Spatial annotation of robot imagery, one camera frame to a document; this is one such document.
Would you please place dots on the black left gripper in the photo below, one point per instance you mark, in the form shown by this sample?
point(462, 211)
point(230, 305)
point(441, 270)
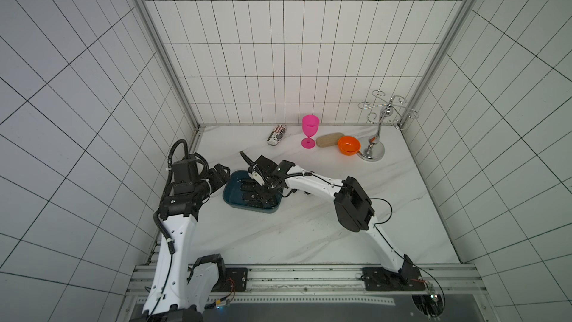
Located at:
point(213, 174)

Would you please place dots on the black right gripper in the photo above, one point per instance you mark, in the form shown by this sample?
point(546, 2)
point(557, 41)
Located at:
point(262, 183)

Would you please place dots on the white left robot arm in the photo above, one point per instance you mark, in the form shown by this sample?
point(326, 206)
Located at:
point(180, 291)

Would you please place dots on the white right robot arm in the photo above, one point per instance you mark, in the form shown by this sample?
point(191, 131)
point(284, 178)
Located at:
point(354, 210)

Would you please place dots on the teal storage box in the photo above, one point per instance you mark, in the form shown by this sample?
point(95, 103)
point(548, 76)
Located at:
point(243, 192)

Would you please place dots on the pink plastic wine glass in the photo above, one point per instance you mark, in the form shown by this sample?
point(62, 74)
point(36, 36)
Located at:
point(310, 126)

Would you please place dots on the cork oval block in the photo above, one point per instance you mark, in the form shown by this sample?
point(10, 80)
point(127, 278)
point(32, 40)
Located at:
point(329, 140)

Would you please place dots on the orange plastic bowl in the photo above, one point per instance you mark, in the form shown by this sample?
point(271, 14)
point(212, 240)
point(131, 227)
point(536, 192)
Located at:
point(349, 146)

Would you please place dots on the chrome glass holder stand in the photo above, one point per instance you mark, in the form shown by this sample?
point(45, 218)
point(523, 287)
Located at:
point(394, 111)

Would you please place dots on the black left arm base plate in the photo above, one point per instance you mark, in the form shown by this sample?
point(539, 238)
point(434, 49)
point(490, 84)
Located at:
point(234, 280)

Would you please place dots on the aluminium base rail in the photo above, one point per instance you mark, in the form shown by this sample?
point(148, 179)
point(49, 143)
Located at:
point(322, 283)

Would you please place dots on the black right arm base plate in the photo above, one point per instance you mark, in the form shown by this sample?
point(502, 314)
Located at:
point(406, 279)

